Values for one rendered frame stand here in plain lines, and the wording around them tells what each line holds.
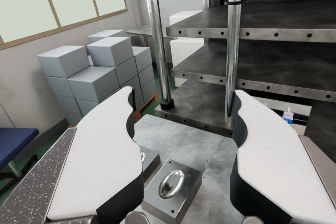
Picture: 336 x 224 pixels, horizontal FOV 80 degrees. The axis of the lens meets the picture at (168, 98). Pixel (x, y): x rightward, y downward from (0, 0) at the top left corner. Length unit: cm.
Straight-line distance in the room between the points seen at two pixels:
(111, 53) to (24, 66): 95
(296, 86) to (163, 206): 75
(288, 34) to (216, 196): 70
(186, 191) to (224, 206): 15
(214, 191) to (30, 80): 226
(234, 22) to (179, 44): 192
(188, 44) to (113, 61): 108
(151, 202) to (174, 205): 8
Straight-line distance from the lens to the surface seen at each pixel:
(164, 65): 119
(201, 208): 83
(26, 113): 269
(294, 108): 111
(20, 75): 261
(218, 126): 117
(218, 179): 90
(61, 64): 219
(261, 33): 99
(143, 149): 96
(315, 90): 107
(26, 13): 264
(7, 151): 208
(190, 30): 110
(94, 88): 199
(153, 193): 80
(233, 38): 98
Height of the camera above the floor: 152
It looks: 30 degrees down
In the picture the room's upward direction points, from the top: 8 degrees counter-clockwise
